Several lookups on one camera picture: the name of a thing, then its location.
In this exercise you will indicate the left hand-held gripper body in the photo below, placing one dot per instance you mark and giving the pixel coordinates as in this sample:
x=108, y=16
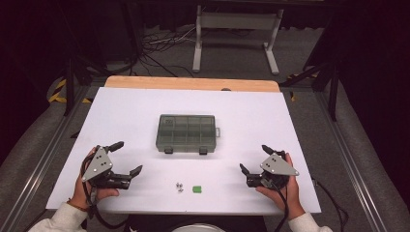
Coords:
x=98, y=162

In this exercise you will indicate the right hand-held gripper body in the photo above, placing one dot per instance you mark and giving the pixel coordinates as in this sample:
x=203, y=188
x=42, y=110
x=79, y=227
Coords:
x=277, y=166

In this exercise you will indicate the green plastic anchor strip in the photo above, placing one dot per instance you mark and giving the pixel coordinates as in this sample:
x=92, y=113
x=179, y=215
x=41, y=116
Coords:
x=197, y=189

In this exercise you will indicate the grey transparent compartment box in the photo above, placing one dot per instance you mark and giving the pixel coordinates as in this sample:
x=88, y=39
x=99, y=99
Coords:
x=185, y=133

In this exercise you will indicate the person's right hand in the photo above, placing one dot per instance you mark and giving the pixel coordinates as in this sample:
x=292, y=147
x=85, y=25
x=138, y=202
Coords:
x=291, y=196

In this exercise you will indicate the person's left hand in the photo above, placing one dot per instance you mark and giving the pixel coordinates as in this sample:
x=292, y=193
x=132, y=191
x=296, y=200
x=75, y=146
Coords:
x=79, y=193

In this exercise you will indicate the white table cover sheet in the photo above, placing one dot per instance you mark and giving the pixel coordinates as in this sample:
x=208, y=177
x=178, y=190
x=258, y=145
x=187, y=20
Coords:
x=225, y=112

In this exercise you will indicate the black tripod stand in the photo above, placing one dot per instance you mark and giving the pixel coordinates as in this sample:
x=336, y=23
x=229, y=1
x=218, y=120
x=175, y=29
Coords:
x=333, y=93
x=69, y=87

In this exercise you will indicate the white round object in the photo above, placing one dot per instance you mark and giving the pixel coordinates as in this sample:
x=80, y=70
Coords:
x=198, y=228

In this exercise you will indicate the yellow black floor tape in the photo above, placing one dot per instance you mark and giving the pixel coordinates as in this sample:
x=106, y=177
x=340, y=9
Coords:
x=56, y=96

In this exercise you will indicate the aluminium floor rail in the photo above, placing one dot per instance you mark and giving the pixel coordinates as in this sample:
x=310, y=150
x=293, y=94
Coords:
x=38, y=167
x=351, y=164

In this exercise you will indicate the white metal stand frame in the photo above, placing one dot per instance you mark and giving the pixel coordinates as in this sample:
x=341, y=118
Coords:
x=237, y=21

